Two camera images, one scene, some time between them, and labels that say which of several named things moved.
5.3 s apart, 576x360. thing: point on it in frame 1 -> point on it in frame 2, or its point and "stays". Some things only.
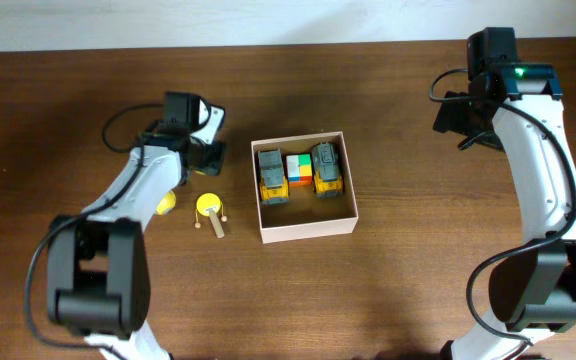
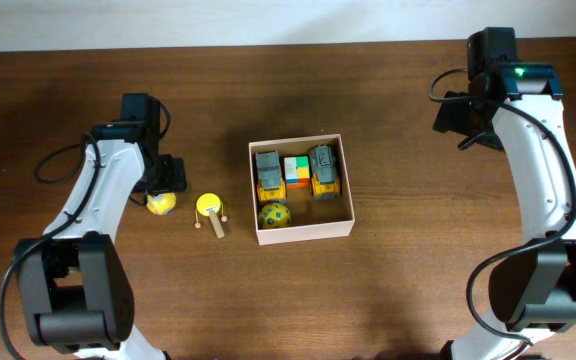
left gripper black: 218,159 -> 177,180
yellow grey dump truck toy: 273,180 stays
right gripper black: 448,117 stays
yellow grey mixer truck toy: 327,169 stays
